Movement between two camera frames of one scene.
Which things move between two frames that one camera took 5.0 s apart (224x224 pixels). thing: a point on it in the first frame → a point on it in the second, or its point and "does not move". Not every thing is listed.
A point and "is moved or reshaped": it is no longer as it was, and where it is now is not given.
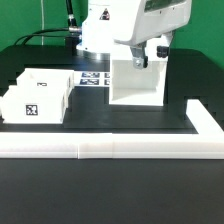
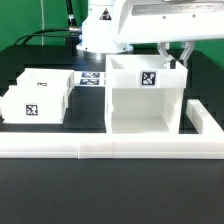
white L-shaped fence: [207, 143] does not move
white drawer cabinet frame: [128, 85] is moved or reshaped
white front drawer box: [35, 104] does not move
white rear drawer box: [44, 79] does not move
